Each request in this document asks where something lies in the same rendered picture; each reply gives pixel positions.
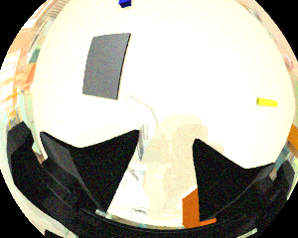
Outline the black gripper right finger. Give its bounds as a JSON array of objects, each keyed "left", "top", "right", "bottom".
[{"left": 192, "top": 139, "right": 276, "bottom": 222}]

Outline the yellow flat bar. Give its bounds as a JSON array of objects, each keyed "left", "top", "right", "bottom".
[{"left": 256, "top": 98, "right": 277, "bottom": 107}]

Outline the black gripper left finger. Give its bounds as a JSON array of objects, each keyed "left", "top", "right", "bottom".
[{"left": 39, "top": 130, "right": 140, "bottom": 213}]

